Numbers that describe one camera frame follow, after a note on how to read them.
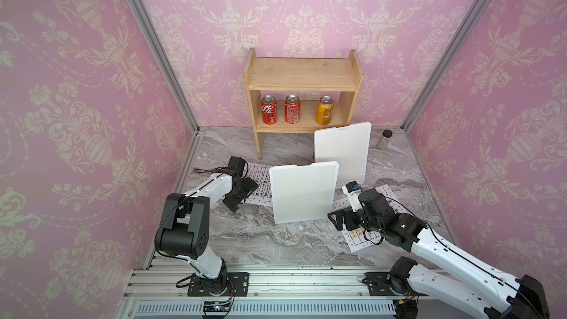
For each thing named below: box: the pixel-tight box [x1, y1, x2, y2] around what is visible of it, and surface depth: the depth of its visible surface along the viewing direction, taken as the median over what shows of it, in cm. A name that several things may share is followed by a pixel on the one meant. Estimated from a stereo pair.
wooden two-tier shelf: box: [242, 47, 364, 161], surface depth 83 cm
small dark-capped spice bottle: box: [377, 129, 393, 150], surface depth 108 cm
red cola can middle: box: [284, 93, 302, 125], surface depth 89 cm
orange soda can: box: [315, 95, 334, 126], surface depth 89 cm
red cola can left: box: [261, 94, 278, 125], surface depth 89 cm
